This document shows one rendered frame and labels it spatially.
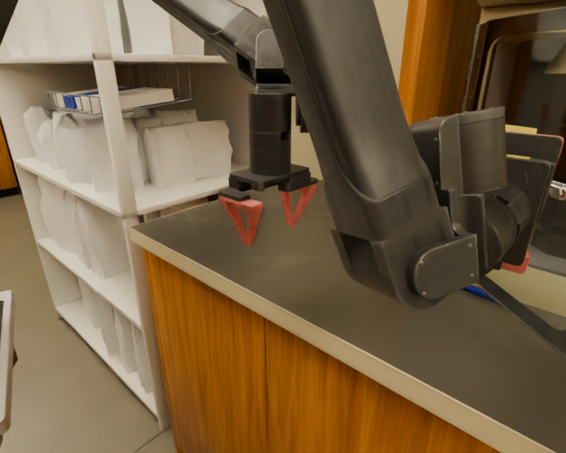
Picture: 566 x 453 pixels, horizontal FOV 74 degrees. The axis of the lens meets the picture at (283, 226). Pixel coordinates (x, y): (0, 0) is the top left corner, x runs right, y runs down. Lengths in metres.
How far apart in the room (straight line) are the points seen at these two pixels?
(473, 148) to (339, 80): 0.12
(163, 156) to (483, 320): 1.10
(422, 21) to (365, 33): 0.42
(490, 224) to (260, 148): 0.30
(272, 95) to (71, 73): 1.86
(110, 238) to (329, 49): 1.53
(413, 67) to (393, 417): 0.55
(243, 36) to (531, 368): 0.59
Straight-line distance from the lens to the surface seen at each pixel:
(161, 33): 1.39
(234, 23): 0.55
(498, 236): 0.31
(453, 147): 0.30
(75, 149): 1.61
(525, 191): 0.41
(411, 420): 0.67
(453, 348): 0.64
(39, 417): 2.00
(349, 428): 0.77
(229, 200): 0.50
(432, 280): 0.27
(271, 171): 0.50
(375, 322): 0.65
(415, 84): 0.67
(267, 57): 0.51
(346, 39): 0.24
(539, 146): 0.42
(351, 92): 0.24
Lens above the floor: 1.32
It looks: 23 degrees down
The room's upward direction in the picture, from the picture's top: straight up
